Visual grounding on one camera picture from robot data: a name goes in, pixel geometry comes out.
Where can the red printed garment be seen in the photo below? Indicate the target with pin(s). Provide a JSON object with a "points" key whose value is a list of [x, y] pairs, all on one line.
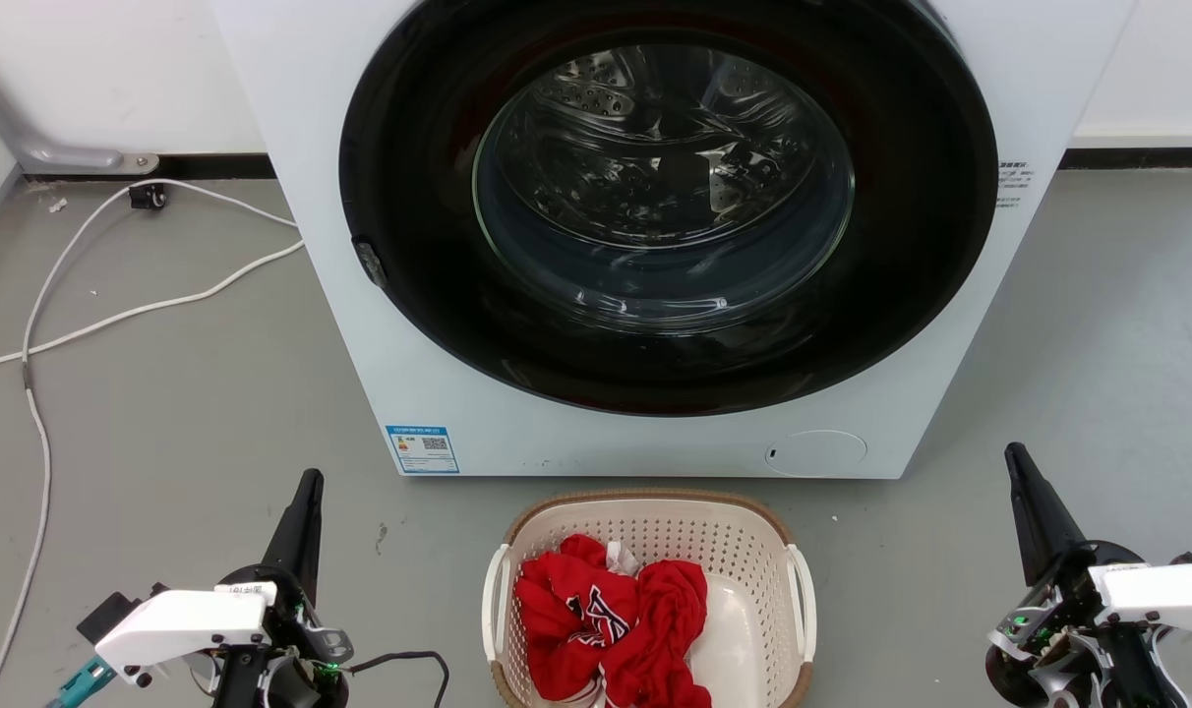
{"points": [[655, 629]]}

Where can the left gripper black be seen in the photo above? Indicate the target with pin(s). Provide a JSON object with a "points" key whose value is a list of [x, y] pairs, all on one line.
{"points": [[306, 669]]}

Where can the white garment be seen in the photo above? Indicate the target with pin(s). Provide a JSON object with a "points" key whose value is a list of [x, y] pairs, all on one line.
{"points": [[622, 558]]}

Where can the blue energy label sticker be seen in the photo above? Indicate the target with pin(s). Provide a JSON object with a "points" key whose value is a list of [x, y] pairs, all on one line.
{"points": [[422, 448]]}

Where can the white front-load washing machine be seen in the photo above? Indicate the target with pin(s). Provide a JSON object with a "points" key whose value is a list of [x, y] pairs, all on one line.
{"points": [[950, 79]]}

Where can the wrist white camera housing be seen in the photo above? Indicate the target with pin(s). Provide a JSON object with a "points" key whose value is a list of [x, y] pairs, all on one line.
{"points": [[1166, 590], [183, 624]]}

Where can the grey wall pipe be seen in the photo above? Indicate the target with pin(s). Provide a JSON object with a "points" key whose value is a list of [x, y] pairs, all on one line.
{"points": [[26, 138]]}

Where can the left wrist white camera housing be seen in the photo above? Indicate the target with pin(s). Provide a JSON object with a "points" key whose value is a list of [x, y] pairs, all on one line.
{"points": [[183, 624]]}

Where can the beige plastic laundry basket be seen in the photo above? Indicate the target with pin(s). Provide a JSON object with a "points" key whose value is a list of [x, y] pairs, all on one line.
{"points": [[744, 551]]}

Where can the round black glass washer door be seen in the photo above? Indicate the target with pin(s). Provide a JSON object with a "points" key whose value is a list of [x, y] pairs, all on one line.
{"points": [[429, 295]]}

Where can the black text warning sticker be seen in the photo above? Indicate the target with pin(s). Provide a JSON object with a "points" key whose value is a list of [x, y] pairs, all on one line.
{"points": [[1012, 185]]}

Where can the right wrist white camera housing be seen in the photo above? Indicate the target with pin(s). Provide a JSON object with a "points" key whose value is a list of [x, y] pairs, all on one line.
{"points": [[1166, 590]]}

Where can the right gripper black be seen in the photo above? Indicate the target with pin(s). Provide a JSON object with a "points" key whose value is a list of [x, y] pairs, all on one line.
{"points": [[1058, 629]]}

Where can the round white filter cover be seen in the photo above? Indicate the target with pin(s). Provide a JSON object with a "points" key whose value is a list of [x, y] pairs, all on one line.
{"points": [[817, 454]]}

